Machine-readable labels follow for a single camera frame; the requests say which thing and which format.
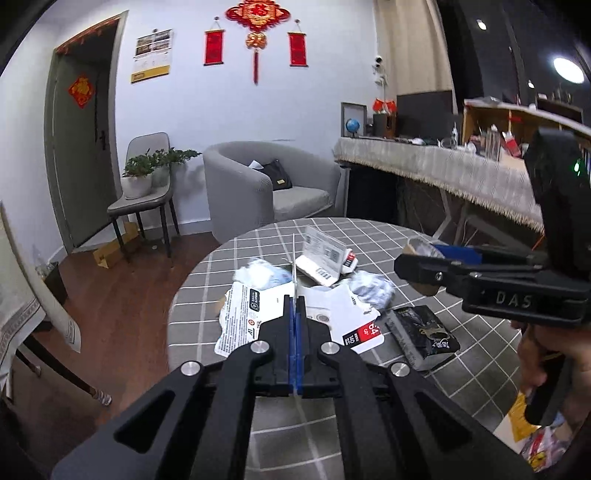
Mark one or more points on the small blue globe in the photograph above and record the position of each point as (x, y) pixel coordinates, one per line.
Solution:
(352, 127)

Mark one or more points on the white printed paper packaging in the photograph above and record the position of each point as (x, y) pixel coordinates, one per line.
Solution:
(244, 310)

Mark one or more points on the cardboard box on floor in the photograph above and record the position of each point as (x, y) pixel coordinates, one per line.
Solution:
(110, 253)

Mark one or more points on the black snack packet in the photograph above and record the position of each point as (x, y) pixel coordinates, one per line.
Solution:
(423, 338)

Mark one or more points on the white box with qr label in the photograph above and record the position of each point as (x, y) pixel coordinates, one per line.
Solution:
(322, 257)

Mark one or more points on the beige tablecloth on dining table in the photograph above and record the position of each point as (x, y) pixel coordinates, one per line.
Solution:
(25, 302)

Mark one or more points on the grey dining chair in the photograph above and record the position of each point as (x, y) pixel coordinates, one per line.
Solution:
(159, 198)

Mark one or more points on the red Chinese knot decoration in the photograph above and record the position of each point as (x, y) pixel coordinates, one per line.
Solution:
(257, 16)

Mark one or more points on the wooden shelf organizer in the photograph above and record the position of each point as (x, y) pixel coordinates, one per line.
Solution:
(487, 122)

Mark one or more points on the grey armchair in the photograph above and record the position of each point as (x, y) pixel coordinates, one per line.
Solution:
(241, 198)

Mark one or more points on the white security camera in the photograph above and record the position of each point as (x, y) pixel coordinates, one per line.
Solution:
(379, 71)

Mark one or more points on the beige curtain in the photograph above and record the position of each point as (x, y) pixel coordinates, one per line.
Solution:
(412, 42)

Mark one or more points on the right red hanging scroll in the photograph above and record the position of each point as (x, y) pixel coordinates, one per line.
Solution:
(298, 46)

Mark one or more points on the long side table beige cloth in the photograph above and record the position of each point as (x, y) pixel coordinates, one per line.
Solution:
(489, 184)

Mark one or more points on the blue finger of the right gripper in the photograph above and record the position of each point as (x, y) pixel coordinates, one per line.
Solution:
(490, 255)
(426, 274)

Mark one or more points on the red fu door sticker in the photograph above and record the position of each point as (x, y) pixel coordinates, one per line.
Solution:
(82, 91)

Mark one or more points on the wall calendar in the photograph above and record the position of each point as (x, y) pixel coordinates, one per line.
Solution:
(152, 56)

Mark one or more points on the black monitor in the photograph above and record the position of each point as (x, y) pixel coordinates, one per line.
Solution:
(427, 115)

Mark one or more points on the red white memory card package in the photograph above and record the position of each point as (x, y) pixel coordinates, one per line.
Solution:
(352, 322)

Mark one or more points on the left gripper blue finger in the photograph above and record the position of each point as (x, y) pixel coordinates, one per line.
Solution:
(299, 351)
(290, 314)

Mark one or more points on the white tissue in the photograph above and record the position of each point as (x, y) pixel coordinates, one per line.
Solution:
(374, 289)
(261, 275)

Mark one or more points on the small red flags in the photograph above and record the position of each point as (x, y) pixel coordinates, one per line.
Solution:
(388, 107)

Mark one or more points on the black handbag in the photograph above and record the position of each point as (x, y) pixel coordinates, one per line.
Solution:
(277, 174)

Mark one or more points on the person's right hand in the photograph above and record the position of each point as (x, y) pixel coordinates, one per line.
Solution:
(537, 344)

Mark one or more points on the picture frame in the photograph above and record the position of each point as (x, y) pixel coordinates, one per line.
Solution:
(355, 111)

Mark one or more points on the dark grey door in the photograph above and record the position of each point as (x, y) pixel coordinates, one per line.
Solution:
(80, 144)

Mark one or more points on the potted green plant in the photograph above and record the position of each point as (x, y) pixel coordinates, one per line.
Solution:
(138, 170)

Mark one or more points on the left red hanging scroll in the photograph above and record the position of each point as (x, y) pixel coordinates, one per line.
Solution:
(213, 44)

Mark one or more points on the red hanging scroll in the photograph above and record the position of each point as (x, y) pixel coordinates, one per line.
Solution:
(213, 44)
(298, 46)

